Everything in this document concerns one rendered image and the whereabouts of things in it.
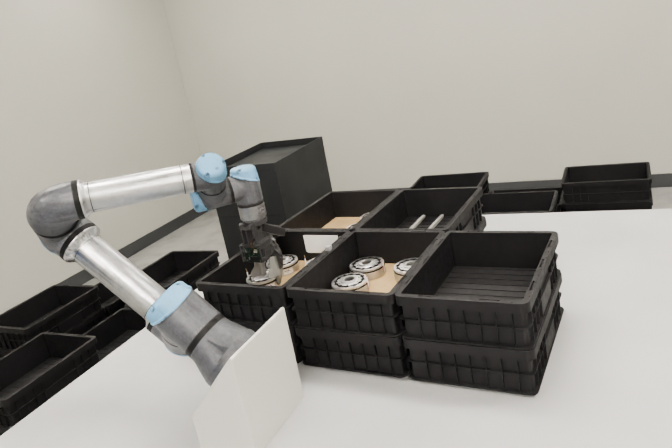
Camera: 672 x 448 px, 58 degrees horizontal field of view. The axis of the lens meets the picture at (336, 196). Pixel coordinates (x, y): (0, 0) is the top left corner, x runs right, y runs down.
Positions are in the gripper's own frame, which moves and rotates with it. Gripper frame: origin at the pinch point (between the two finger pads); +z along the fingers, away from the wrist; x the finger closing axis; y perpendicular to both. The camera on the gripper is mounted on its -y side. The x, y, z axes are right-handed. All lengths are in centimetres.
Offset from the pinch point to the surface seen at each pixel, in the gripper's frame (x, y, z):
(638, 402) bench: 97, 17, 15
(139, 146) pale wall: -297, -240, 1
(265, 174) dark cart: -85, -123, 1
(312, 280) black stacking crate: 19.9, 9.0, -4.7
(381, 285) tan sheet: 33.7, -3.3, 2.1
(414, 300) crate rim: 54, 21, -7
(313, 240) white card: 5.1, -18.1, -5.0
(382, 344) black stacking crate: 43.6, 20.8, 5.1
